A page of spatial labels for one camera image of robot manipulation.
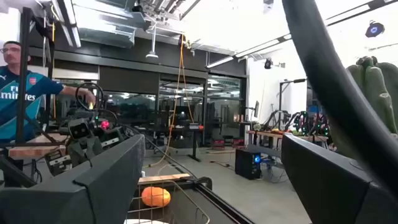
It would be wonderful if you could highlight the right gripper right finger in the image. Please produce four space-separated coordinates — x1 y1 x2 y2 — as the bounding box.
281 133 398 224

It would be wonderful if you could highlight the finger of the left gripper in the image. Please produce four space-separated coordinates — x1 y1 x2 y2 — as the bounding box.
67 140 88 167
85 136 105 160

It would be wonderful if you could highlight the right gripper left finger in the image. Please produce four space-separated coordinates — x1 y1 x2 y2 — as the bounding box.
0 133 147 224

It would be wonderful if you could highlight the wooden workbench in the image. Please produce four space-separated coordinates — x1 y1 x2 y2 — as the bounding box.
247 129 330 149
8 133 68 159

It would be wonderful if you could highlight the orange fruit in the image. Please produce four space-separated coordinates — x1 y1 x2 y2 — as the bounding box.
141 186 172 208

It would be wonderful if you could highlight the person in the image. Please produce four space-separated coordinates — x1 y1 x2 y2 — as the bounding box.
0 40 97 144

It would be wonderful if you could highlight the black computer tower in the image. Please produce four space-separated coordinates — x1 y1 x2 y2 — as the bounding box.
234 147 262 180

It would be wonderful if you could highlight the black standing desk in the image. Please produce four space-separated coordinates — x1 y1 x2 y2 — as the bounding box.
169 123 206 162

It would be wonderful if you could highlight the pendant lamp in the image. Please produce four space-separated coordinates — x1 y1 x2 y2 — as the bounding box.
145 23 159 59

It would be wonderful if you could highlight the green cactus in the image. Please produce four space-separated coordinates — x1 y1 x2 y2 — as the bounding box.
345 55 398 135

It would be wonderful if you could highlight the long ceiling light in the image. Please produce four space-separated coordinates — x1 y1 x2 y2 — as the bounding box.
205 33 293 69

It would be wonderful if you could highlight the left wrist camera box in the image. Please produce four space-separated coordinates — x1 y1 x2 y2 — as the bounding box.
67 119 91 140

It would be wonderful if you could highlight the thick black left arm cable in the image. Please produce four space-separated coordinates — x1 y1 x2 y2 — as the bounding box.
75 82 104 111

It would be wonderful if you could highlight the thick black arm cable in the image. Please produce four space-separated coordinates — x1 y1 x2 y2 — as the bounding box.
281 0 398 203
75 82 104 111

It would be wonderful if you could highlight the orange hanging cord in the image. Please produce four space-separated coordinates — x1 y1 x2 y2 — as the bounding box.
146 34 195 169

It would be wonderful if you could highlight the silver ventilation duct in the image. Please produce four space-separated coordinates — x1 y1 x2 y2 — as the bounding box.
73 0 147 49

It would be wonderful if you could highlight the gold wire basket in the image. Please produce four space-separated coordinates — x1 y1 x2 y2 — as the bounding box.
126 179 211 224

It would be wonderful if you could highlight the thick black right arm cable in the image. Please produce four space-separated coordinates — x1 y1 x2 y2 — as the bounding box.
281 0 398 203

